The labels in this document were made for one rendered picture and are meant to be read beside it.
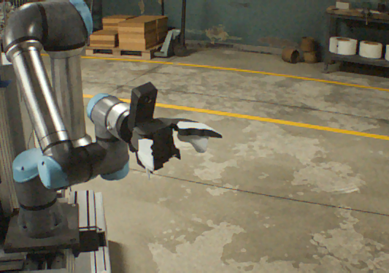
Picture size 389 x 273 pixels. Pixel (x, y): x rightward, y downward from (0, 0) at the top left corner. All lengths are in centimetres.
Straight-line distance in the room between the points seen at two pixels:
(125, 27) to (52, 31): 577
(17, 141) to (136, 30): 528
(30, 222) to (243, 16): 628
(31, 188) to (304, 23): 616
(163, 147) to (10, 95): 87
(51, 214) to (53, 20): 54
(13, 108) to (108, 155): 69
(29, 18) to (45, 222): 57
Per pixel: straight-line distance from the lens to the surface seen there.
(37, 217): 129
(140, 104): 83
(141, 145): 80
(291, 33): 711
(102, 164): 101
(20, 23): 112
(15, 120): 164
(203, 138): 85
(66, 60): 119
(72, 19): 116
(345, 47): 643
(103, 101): 100
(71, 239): 129
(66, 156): 98
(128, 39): 689
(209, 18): 744
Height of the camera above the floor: 156
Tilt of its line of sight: 23 degrees down
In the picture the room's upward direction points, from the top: straight up
